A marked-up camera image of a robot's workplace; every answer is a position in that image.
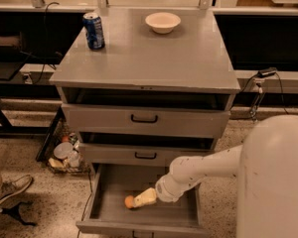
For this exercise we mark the grey drawer cabinet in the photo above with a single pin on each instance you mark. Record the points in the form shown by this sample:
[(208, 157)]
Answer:
[(188, 68)]

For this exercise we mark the white bowl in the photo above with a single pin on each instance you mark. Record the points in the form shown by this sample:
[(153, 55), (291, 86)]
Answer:
[(162, 22)]

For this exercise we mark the black chair base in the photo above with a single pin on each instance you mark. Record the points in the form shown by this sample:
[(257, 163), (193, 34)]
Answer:
[(14, 212)]

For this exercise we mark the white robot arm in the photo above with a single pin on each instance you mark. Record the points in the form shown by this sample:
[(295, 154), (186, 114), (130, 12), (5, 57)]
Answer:
[(266, 167)]

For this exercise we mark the grey bottom drawer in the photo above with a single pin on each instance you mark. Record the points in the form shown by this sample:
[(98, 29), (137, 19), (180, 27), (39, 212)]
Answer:
[(107, 214)]

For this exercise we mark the grey sneaker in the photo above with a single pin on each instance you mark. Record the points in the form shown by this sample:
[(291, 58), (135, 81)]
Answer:
[(15, 187)]

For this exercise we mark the black power adapter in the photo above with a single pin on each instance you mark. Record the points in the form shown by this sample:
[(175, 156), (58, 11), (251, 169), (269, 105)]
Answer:
[(267, 72)]

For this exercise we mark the blue soda can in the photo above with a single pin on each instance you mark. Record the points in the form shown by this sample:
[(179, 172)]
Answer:
[(93, 31)]

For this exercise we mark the grey top drawer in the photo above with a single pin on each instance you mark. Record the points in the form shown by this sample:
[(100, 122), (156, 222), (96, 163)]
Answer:
[(146, 121)]

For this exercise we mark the orange fruit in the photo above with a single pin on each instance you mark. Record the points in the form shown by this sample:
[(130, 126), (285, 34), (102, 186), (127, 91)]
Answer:
[(129, 201)]

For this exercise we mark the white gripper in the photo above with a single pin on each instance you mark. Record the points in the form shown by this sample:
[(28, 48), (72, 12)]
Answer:
[(163, 189)]

